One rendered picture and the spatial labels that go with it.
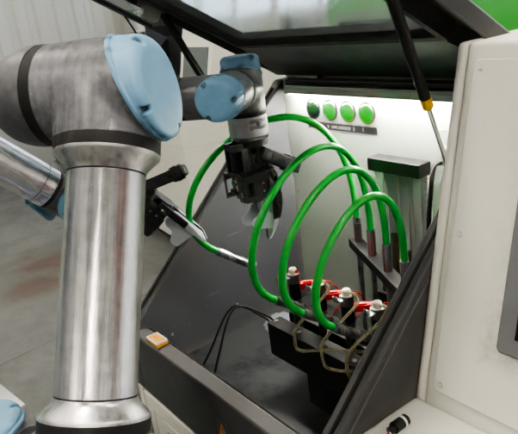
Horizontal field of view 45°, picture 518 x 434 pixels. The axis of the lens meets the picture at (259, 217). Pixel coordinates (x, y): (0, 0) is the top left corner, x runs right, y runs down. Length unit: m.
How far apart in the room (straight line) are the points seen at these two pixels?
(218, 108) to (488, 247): 0.48
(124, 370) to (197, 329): 0.97
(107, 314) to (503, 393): 0.63
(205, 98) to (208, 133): 3.11
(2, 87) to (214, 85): 0.40
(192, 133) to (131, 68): 3.44
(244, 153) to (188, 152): 2.93
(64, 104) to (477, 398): 0.75
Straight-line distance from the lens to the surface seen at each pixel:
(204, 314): 1.61
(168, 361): 1.39
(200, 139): 4.12
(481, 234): 1.00
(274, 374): 1.49
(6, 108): 0.73
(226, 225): 1.58
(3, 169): 1.15
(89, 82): 0.67
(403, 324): 1.06
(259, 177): 1.17
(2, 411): 0.75
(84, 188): 0.66
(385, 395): 1.08
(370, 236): 1.34
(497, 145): 0.98
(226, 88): 1.02
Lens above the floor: 1.65
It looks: 19 degrees down
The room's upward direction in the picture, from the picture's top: 8 degrees counter-clockwise
